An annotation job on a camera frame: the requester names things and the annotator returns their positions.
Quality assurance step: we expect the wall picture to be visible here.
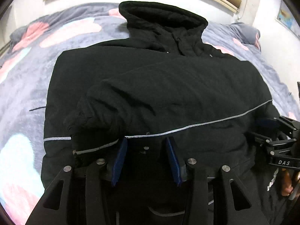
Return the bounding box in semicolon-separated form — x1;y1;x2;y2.
277;1;300;38

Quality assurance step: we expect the person's right hand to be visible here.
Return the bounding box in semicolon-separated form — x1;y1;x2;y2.
281;169;299;197

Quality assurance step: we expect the grey pillow with pink pattern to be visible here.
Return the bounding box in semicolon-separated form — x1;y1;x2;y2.
230;22;261;52

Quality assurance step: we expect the grey blanket with pink clouds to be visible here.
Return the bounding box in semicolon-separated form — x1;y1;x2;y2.
0;2;300;225

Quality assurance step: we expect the black hooded jacket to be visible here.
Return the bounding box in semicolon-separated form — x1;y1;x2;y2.
41;1;288;224

